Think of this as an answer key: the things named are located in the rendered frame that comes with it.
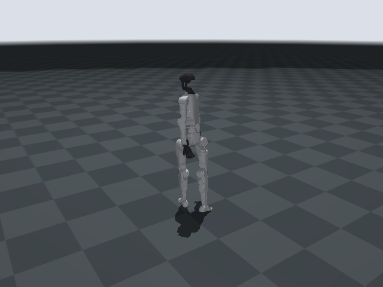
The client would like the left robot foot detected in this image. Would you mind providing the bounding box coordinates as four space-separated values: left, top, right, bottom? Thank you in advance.
178 198 189 207

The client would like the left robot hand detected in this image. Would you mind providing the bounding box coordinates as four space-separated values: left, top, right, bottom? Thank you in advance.
183 139 195 158

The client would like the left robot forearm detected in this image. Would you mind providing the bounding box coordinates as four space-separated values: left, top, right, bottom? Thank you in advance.
178 118 188 145

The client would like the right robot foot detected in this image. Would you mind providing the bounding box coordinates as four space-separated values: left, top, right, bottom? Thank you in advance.
199 204 212 212

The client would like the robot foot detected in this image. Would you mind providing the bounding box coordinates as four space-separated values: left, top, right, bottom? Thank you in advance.
178 198 189 207
199 204 212 212

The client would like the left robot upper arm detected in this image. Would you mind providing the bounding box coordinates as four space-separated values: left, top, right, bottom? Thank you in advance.
177 96 189 123

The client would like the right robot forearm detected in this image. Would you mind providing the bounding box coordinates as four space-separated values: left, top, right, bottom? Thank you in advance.
194 117 200 132

